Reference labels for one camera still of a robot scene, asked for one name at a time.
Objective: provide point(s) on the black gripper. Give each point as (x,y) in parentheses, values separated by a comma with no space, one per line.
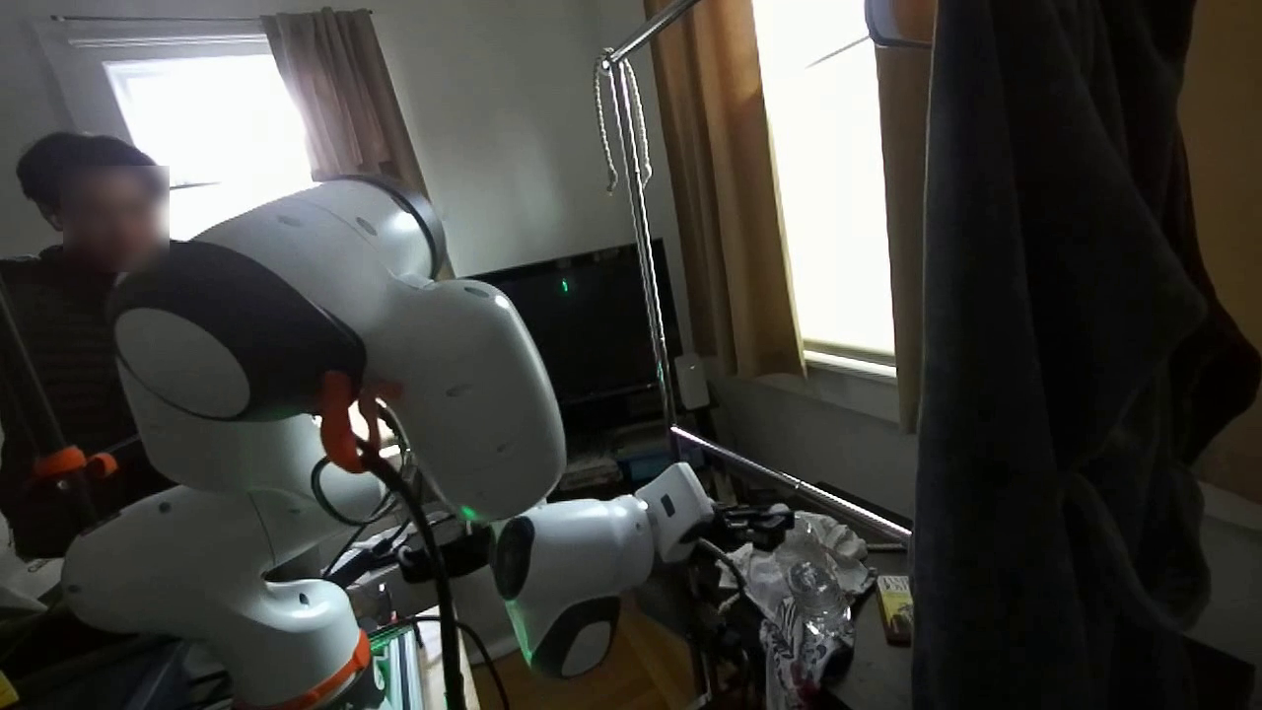
(750,525)

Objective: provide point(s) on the clear plastic water bottle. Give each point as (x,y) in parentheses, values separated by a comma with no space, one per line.
(809,617)

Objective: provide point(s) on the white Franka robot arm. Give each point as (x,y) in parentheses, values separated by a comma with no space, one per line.
(434,382)

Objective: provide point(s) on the white patterned crumpled cloth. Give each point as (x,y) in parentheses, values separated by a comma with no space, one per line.
(843,546)

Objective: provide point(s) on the small white box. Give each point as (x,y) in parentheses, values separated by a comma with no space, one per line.
(690,382)

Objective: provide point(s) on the yellow cardboard box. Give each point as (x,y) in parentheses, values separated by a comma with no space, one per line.
(897,608)

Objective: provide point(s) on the black television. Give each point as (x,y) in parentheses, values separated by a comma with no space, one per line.
(606,341)

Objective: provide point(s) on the chrome metal garment rack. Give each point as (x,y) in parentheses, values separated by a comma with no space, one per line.
(643,262)

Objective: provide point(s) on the dark grey robe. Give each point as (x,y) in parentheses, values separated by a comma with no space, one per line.
(1049,395)

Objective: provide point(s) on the mustard curtain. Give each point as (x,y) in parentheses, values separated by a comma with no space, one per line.
(715,201)
(903,201)

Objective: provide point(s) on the bright window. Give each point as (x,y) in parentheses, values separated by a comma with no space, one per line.
(828,170)
(212,131)

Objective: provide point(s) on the brown curtain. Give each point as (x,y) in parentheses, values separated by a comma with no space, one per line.
(347,105)

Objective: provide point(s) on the black stand with orange knobs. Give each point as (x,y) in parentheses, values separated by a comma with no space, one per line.
(61,465)

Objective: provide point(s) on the person in dark jacket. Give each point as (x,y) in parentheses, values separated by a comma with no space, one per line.
(41,319)

